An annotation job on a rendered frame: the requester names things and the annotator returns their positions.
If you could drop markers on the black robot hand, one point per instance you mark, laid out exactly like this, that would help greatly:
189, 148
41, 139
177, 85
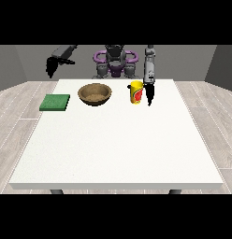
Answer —
149, 91
51, 66

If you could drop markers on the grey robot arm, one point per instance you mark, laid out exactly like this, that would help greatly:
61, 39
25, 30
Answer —
64, 50
149, 67

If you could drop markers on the yellow cup with melon print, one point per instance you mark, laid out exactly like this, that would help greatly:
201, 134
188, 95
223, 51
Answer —
136, 92

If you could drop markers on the green square pad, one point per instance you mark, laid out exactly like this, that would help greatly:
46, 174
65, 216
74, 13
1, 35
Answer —
55, 102

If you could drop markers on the brown wooden bowl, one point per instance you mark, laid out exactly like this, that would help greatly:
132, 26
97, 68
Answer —
94, 94

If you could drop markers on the grey robot trunk purple rings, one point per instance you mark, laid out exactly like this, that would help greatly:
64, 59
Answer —
115, 63

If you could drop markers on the dark table leg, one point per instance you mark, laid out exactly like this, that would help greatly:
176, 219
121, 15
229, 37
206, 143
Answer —
56, 191
175, 191

